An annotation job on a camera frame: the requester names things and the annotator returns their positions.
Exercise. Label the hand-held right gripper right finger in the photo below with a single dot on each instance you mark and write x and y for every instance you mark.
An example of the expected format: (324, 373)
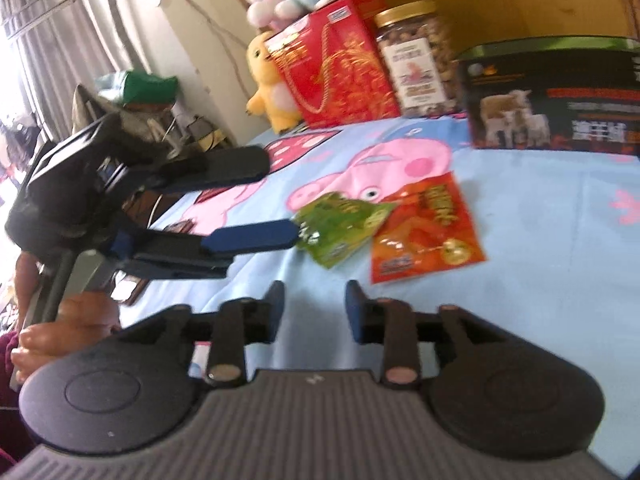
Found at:
(355, 310)

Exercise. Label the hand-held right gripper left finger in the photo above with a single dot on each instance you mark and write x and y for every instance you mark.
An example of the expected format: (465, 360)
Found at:
(275, 310)

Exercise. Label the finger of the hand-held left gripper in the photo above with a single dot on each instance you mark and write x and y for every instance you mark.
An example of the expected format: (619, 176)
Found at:
(250, 237)
(235, 165)

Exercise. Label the dark green snack packet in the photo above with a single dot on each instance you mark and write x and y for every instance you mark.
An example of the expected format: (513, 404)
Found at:
(340, 225)

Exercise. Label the red snack packet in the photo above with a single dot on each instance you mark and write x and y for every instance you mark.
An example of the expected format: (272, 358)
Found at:
(425, 230)

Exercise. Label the person's left forearm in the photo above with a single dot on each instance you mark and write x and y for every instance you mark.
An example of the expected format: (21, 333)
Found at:
(6, 360)

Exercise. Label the person's left hand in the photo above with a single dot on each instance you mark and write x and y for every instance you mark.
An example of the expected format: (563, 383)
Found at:
(80, 320)

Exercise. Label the yellow duck plush toy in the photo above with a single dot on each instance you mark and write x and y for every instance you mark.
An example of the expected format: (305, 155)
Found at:
(272, 95)

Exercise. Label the green plastic bag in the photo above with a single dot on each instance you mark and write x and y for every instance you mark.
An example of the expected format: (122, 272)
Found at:
(145, 87)

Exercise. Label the red gift box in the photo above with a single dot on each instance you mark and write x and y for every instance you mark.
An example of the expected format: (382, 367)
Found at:
(340, 70)

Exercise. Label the grey curtain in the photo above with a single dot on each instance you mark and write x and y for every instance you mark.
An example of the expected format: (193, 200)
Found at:
(60, 20)

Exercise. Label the cashew jar with gold lid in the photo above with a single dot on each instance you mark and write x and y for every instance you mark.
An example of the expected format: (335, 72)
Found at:
(415, 60)

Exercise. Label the pig print blanket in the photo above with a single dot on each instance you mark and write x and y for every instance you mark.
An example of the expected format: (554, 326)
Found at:
(550, 235)

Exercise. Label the black box with sheep print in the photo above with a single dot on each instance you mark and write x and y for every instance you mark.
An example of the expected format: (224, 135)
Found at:
(550, 100)

